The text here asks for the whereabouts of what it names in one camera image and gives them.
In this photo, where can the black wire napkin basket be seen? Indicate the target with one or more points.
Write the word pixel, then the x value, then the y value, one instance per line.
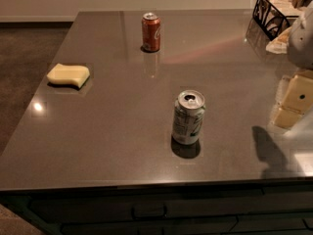
pixel 275 16

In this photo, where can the red coke can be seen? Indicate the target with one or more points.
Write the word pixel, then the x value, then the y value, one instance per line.
pixel 151 32

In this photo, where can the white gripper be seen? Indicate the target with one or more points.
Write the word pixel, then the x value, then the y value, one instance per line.
pixel 301 43

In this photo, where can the yellow sponge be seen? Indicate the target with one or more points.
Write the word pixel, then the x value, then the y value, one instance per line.
pixel 68 75

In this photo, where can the dark drawer handle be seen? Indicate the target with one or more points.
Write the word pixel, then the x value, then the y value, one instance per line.
pixel 149 211

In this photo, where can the green white 7up can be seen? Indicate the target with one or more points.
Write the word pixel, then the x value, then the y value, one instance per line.
pixel 189 109

